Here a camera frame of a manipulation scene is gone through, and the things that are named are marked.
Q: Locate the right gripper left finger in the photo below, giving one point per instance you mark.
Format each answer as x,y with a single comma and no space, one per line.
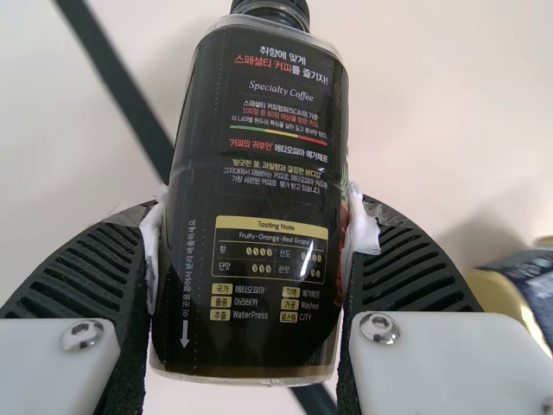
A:
73,281

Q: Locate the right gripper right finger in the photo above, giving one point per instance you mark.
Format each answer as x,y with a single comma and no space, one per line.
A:
410,276

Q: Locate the rectangular tin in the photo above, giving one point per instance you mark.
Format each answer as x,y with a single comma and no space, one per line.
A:
514,294

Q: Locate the dark coffee bottle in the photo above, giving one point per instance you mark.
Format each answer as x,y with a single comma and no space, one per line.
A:
259,194

